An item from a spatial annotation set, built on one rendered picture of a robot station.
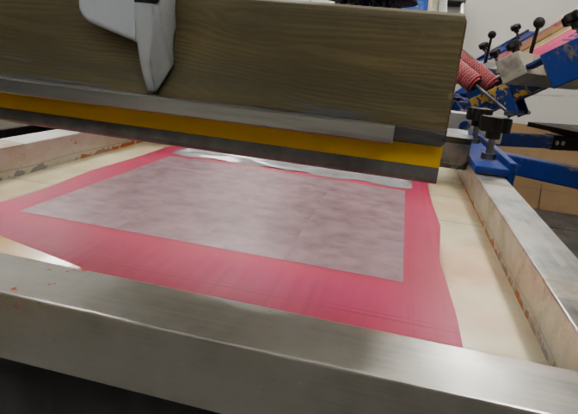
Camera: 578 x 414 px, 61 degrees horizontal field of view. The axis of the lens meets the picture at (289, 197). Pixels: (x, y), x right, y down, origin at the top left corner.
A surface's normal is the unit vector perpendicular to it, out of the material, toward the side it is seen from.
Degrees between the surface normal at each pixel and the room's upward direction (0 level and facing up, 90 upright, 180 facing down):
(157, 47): 111
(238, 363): 90
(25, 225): 0
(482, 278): 0
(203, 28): 89
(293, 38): 89
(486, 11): 90
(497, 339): 0
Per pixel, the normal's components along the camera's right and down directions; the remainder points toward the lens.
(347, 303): 0.10, -0.96
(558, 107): -0.23, 0.25
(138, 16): -0.25, 0.48
